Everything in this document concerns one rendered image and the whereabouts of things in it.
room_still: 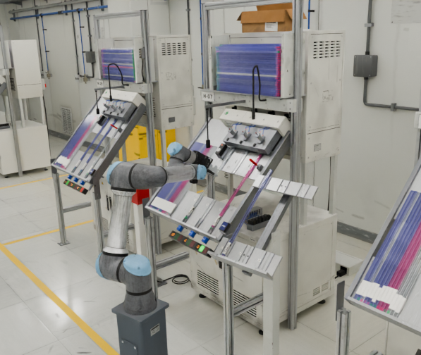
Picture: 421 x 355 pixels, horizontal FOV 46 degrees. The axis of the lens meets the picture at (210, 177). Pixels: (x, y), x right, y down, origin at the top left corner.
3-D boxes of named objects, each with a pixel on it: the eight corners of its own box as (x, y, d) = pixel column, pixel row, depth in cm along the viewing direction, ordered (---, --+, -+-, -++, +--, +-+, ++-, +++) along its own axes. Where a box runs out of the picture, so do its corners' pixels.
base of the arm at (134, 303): (140, 318, 213) (139, 298, 210) (116, 308, 222) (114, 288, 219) (163, 303, 225) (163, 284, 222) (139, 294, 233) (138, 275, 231)
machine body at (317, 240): (263, 341, 287) (264, 241, 270) (190, 295, 340) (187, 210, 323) (333, 301, 327) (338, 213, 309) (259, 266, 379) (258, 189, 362)
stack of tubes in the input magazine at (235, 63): (278, 96, 260) (278, 44, 253) (216, 90, 298) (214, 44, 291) (294, 94, 268) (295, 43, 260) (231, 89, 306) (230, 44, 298)
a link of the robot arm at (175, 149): (163, 155, 260) (168, 140, 262) (178, 163, 267) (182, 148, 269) (173, 155, 254) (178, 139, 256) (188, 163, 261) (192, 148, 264)
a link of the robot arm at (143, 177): (151, 166, 211) (208, 160, 253) (131, 164, 216) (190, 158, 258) (150, 193, 212) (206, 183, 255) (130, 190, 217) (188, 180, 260)
